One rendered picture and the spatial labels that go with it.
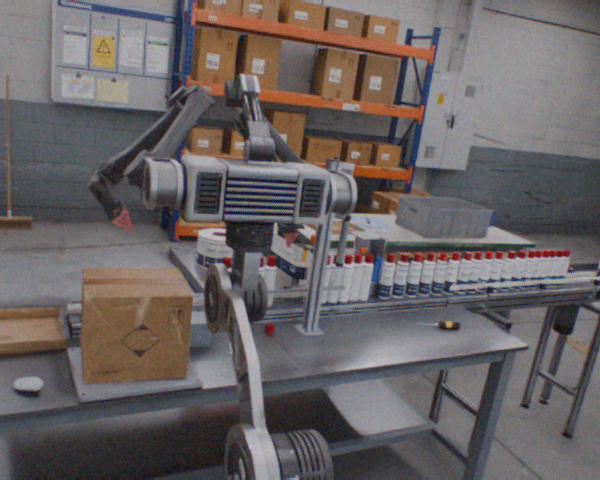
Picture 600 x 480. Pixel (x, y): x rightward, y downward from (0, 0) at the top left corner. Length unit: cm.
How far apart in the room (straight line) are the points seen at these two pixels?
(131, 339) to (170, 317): 13
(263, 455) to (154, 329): 59
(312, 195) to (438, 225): 268
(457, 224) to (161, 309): 298
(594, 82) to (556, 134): 94
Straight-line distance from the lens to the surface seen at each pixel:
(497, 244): 449
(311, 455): 137
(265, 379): 189
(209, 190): 150
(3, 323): 222
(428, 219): 416
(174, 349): 177
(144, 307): 169
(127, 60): 639
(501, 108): 864
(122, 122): 655
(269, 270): 224
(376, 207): 661
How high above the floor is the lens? 176
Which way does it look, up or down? 16 degrees down
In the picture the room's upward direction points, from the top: 8 degrees clockwise
